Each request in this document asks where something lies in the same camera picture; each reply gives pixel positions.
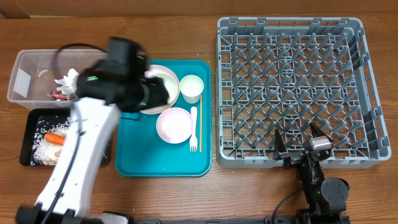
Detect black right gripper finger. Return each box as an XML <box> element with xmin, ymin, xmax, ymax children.
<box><xmin>274</xmin><ymin>129</ymin><xmax>287</xmax><ymax>153</ymax></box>
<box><xmin>310</xmin><ymin>122</ymin><xmax>325</xmax><ymax>138</ymax></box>

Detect small pink plate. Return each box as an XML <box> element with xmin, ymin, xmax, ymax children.
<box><xmin>156</xmin><ymin>108</ymin><xmax>193</xmax><ymax>144</ymax></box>

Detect white napkin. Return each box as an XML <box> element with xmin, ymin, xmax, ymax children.
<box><xmin>55</xmin><ymin>68</ymin><xmax>79</xmax><ymax>96</ymax></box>

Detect red snack wrapper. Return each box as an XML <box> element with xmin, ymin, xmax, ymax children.
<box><xmin>47</xmin><ymin>91</ymin><xmax>76</xmax><ymax>101</ymax></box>

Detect orange carrot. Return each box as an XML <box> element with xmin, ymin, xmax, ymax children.
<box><xmin>44</xmin><ymin>133</ymin><xmax>65</xmax><ymax>146</ymax></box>

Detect rice and peanuts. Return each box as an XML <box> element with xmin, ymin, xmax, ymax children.
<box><xmin>30</xmin><ymin>115</ymin><xmax>70</xmax><ymax>166</ymax></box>

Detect white bowl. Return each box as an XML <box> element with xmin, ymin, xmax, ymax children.
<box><xmin>148</xmin><ymin>72</ymin><xmax>179</xmax><ymax>105</ymax></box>

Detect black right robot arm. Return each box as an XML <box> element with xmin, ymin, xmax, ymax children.
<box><xmin>264</xmin><ymin>122</ymin><xmax>351</xmax><ymax>224</ymax></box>

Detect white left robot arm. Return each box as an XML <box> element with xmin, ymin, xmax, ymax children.
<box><xmin>16</xmin><ymin>37</ymin><xmax>169</xmax><ymax>223</ymax></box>

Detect grey dishwasher rack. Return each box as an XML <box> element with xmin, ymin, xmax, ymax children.
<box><xmin>216</xmin><ymin>17</ymin><xmax>392</xmax><ymax>169</ymax></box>

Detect large white plate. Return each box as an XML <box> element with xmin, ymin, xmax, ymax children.
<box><xmin>141</xmin><ymin>65</ymin><xmax>180</xmax><ymax>114</ymax></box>

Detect white cup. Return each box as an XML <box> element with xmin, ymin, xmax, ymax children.
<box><xmin>180</xmin><ymin>75</ymin><xmax>204</xmax><ymax>104</ymax></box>

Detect wooden chopstick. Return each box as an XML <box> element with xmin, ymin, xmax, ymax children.
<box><xmin>199</xmin><ymin>96</ymin><xmax>203</xmax><ymax>153</ymax></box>

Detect teal plastic tray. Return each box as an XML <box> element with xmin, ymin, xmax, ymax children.
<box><xmin>115</xmin><ymin>60</ymin><xmax>212</xmax><ymax>177</ymax></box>

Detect white plastic fork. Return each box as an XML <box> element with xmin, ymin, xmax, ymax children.
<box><xmin>190</xmin><ymin>106</ymin><xmax>198</xmax><ymax>152</ymax></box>

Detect clear plastic bin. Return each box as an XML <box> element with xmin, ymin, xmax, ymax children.
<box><xmin>7</xmin><ymin>49</ymin><xmax>106</xmax><ymax>110</ymax></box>

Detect black plastic tray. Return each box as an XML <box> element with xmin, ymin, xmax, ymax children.
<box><xmin>19</xmin><ymin>107</ymin><xmax>113</xmax><ymax>167</ymax></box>

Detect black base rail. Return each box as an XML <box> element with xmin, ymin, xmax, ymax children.
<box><xmin>133</xmin><ymin>216</ymin><xmax>351</xmax><ymax>224</ymax></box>

